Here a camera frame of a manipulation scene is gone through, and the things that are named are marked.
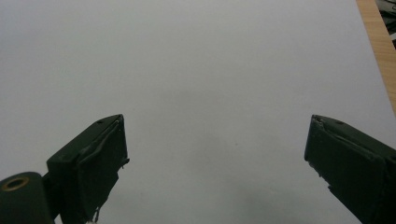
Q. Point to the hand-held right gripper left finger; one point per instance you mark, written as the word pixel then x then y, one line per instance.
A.
pixel 90 168

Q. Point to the wooden table edge strip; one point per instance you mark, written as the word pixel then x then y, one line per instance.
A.
pixel 380 40

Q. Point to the dark equipment beyond table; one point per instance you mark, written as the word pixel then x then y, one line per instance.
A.
pixel 389 15

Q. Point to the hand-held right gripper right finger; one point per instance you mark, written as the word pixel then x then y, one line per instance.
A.
pixel 351 165

